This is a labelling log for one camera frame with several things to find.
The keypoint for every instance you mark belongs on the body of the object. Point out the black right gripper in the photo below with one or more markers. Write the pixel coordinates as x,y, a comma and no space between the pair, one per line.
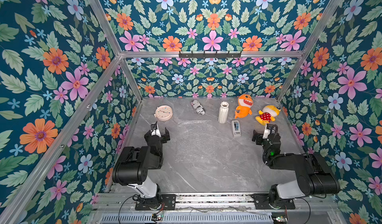
261,139

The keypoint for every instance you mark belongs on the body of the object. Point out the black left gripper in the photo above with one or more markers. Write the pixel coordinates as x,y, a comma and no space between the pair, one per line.
156,137

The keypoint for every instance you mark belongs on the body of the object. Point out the white ribbed ceramic vase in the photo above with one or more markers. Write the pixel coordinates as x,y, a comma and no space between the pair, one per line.
223,112

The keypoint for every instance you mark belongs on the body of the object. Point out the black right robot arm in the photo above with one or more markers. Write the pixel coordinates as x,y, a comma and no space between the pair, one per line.
313,177

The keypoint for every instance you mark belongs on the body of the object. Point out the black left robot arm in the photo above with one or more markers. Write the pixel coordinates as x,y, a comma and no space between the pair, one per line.
133,164

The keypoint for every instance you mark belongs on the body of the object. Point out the yellow shark plush toy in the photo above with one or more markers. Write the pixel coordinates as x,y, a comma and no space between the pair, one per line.
268,114

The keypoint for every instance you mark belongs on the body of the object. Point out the pink round alarm clock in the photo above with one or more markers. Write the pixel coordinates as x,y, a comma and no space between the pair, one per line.
163,113

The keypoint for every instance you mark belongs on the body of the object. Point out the grey white handheld device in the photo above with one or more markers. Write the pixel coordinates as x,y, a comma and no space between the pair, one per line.
236,129

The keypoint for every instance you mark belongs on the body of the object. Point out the orange shark plush toy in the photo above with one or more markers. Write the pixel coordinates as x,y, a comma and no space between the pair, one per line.
245,103

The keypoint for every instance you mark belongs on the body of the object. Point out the silver toy car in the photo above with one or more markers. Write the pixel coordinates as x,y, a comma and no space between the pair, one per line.
198,107

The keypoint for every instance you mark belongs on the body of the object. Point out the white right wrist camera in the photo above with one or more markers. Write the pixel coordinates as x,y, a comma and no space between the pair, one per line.
266,133

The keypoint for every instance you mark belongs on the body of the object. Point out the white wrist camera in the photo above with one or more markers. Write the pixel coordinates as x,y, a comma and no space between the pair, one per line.
156,132
266,133

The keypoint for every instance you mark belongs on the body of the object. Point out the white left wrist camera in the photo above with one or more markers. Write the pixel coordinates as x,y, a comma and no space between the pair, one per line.
156,132

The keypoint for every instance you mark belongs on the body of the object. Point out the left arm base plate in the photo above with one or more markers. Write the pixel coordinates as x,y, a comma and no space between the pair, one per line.
160,202

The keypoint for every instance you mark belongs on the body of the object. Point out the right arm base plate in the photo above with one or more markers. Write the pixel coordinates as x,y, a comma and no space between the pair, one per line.
263,201

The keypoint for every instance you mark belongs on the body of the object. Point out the black hook rail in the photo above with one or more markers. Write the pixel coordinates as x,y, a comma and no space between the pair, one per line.
210,54

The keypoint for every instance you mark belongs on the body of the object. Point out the white vented cable duct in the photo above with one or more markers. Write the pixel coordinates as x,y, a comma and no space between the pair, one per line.
188,218

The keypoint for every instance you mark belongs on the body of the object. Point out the aluminium mounting rail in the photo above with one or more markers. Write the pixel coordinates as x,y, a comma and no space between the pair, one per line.
214,201

